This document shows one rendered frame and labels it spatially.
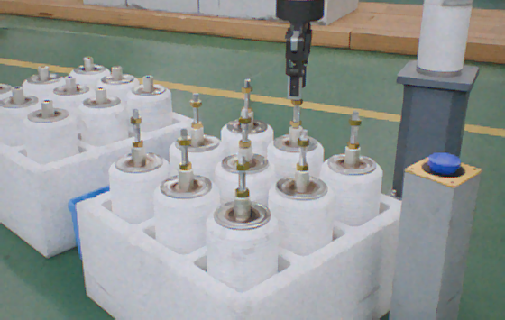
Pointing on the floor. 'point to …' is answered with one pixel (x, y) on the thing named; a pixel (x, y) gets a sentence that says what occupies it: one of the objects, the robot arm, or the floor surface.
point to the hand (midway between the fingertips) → (297, 85)
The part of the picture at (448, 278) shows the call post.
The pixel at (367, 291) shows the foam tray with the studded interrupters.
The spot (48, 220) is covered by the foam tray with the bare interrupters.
